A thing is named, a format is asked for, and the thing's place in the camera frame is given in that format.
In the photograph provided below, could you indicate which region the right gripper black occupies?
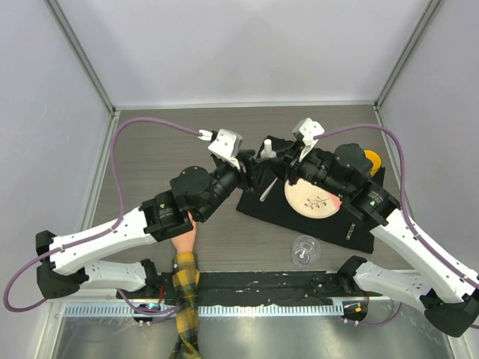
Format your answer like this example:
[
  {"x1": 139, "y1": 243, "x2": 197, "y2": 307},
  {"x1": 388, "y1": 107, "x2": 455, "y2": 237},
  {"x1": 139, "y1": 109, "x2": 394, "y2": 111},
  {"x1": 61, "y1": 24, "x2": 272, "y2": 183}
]
[{"x1": 267, "y1": 141, "x2": 350, "y2": 199}]

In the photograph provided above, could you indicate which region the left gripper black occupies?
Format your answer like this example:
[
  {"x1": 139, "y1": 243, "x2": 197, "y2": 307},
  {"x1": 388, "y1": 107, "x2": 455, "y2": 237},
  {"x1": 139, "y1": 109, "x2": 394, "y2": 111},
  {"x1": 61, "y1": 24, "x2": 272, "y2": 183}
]
[{"x1": 198, "y1": 149, "x2": 270, "y2": 221}]

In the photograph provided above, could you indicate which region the clear nail polish bottle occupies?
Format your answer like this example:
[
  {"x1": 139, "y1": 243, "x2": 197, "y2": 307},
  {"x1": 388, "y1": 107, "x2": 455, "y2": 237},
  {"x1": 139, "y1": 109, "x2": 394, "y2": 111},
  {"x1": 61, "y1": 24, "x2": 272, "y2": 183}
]
[{"x1": 260, "y1": 150, "x2": 277, "y2": 159}]

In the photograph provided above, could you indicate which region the yellow plaid sleeve forearm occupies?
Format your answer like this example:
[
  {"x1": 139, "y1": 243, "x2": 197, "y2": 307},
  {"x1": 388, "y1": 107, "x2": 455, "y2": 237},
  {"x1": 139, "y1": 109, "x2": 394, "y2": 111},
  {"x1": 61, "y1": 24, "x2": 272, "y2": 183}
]
[{"x1": 169, "y1": 252, "x2": 201, "y2": 358}]

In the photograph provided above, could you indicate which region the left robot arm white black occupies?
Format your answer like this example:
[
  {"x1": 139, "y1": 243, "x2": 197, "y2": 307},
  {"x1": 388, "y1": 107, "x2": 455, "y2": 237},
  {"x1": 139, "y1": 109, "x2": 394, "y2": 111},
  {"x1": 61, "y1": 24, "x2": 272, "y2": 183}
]
[{"x1": 35, "y1": 150, "x2": 264, "y2": 299}]

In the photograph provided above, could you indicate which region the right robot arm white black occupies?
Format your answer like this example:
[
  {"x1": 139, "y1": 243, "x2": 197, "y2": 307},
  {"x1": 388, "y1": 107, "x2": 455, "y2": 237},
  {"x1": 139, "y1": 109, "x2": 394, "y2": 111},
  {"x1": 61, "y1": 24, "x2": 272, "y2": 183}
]
[{"x1": 259, "y1": 138, "x2": 478, "y2": 337}]

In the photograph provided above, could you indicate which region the mannequin hand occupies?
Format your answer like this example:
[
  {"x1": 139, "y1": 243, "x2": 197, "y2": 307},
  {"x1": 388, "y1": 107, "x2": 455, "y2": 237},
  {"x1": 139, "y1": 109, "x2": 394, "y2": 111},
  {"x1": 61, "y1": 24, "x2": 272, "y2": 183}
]
[{"x1": 171, "y1": 221, "x2": 197, "y2": 255}]

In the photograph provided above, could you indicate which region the silver fork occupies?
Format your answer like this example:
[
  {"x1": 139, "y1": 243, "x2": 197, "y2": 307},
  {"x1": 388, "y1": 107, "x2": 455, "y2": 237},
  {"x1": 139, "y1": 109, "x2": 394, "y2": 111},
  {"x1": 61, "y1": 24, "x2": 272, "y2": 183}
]
[{"x1": 259, "y1": 178, "x2": 278, "y2": 202}]

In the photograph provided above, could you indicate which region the pink cream ceramic plate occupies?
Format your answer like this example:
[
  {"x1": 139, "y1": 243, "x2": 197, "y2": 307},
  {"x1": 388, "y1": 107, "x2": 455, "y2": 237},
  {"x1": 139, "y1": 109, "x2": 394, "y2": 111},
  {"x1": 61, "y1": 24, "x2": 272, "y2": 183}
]
[{"x1": 284, "y1": 179, "x2": 341, "y2": 219}]

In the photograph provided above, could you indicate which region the clear drinking glass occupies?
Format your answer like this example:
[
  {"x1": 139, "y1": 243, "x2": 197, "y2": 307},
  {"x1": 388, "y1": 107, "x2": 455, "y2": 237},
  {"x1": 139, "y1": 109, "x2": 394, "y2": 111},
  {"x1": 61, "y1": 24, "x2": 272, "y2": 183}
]
[{"x1": 291, "y1": 235, "x2": 321, "y2": 266}]

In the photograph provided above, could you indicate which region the yellow mug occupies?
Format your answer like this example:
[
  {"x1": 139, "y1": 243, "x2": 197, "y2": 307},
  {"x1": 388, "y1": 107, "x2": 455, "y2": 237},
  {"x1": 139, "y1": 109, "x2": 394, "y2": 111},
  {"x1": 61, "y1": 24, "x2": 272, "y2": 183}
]
[{"x1": 364, "y1": 150, "x2": 382, "y2": 177}]

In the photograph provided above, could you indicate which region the black cloth placemat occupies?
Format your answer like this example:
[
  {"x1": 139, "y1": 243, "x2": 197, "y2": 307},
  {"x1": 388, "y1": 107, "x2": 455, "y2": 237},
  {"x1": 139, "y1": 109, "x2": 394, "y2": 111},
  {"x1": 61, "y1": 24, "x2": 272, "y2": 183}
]
[{"x1": 236, "y1": 171, "x2": 374, "y2": 254}]

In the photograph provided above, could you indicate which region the silver table knife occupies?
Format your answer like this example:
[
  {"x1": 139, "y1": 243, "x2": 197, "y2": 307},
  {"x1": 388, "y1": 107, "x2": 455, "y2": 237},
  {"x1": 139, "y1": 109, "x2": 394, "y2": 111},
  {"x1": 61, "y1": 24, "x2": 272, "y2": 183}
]
[{"x1": 346, "y1": 223, "x2": 356, "y2": 241}]

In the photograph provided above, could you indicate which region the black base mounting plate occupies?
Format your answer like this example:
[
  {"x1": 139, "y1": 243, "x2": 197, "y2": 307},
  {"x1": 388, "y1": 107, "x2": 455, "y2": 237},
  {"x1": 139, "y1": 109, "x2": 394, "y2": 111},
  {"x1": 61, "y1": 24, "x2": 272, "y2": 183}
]
[{"x1": 115, "y1": 271, "x2": 385, "y2": 306}]

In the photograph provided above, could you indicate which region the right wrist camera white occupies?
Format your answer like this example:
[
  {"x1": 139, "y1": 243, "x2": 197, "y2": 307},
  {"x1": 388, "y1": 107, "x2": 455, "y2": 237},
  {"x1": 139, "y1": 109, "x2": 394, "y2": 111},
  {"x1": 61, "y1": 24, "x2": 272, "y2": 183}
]
[{"x1": 293, "y1": 117, "x2": 325, "y2": 162}]

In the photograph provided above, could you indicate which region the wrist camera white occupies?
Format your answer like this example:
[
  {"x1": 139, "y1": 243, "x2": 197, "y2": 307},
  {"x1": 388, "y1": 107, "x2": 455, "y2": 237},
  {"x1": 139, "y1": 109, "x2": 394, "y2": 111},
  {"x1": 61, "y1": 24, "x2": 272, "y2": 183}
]
[
  {"x1": 293, "y1": 117, "x2": 325, "y2": 162},
  {"x1": 198, "y1": 129, "x2": 242, "y2": 171}
]

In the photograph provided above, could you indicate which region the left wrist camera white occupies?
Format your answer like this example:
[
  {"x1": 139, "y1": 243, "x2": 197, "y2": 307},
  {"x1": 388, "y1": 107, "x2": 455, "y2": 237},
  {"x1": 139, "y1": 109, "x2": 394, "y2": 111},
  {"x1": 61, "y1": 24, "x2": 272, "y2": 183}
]
[{"x1": 198, "y1": 129, "x2": 242, "y2": 171}]

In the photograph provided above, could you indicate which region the white slotted cable duct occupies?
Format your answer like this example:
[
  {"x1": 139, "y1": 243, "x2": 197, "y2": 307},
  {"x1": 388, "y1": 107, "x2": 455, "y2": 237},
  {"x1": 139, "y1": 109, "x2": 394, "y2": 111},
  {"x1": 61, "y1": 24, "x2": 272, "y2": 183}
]
[{"x1": 63, "y1": 301, "x2": 344, "y2": 318}]

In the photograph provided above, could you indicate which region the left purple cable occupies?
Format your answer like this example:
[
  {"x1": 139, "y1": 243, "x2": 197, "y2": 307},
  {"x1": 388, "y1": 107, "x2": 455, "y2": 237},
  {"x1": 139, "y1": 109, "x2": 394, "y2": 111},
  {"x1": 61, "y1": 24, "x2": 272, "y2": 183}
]
[{"x1": 2, "y1": 116, "x2": 207, "y2": 319}]

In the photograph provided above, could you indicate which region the purple cable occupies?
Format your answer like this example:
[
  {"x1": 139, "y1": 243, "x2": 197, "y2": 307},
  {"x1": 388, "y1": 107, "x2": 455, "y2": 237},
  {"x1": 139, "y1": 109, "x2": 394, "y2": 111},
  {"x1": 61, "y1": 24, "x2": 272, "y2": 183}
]
[
  {"x1": 2, "y1": 116, "x2": 207, "y2": 319},
  {"x1": 316, "y1": 123, "x2": 479, "y2": 330}
]

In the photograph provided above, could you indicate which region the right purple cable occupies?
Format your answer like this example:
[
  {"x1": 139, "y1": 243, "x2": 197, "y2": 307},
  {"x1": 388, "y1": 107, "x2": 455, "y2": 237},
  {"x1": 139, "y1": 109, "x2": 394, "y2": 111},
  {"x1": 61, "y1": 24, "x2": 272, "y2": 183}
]
[{"x1": 316, "y1": 123, "x2": 479, "y2": 330}]

